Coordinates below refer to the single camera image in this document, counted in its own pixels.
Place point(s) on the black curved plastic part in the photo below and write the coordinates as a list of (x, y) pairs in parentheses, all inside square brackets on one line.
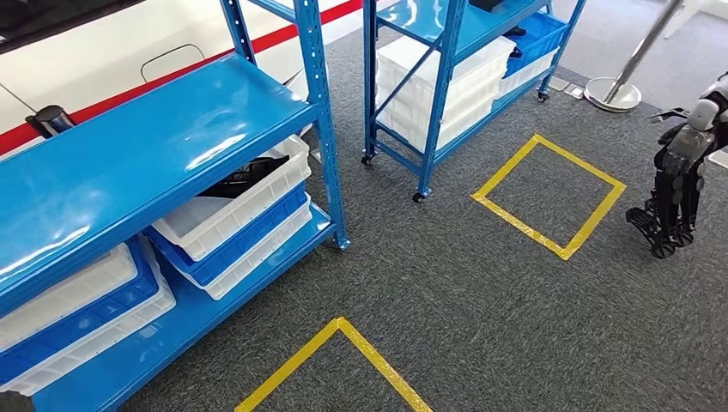
[(250, 173)]

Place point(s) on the yellow floor tape square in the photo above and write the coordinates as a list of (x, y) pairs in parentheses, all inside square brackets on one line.
[(290, 364), (518, 226)]

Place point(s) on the blue metal shelf rack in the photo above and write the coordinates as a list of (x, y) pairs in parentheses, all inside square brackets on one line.
[(142, 142), (443, 85)]

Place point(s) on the red barrier belt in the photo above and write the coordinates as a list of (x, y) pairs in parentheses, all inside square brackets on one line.
[(170, 77), (14, 139)]

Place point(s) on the white black humanoid robot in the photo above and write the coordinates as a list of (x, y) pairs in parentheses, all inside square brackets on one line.
[(677, 187)]

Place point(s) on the chrome stanchion post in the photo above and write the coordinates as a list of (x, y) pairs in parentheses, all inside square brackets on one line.
[(611, 94)]

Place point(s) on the white car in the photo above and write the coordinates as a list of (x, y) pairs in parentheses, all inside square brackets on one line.
[(85, 57)]

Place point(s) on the black stanchion post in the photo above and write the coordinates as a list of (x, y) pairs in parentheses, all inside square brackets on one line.
[(51, 120)]

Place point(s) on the grey floor outlet plate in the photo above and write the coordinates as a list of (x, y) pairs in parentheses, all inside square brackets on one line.
[(719, 159), (569, 88)]

